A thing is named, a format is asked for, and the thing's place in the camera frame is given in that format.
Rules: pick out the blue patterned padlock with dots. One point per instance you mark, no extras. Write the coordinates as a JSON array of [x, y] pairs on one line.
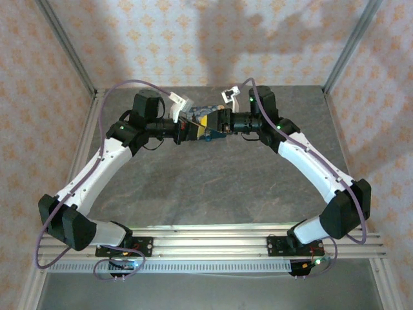
[[206, 110]]

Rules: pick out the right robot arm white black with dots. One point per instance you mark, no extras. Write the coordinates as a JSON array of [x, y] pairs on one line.
[[317, 176]]

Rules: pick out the grey metal panel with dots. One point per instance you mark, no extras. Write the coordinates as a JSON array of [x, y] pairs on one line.
[[209, 292]]

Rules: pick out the key with blue head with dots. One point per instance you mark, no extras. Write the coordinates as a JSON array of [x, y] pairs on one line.
[[208, 137]]

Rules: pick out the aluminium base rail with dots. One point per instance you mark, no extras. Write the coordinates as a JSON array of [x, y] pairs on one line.
[[209, 242]]

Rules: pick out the aluminium frame post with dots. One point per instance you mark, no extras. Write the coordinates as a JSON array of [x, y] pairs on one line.
[[353, 45], [66, 45]]

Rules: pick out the small circuit board with leds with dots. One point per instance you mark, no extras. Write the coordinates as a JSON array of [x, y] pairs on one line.
[[124, 265], [306, 266]]

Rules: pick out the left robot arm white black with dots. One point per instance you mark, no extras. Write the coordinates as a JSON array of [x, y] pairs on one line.
[[93, 174]]

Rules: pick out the aluminium frame side rail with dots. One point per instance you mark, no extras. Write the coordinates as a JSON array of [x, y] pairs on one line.
[[346, 155], [80, 155]]

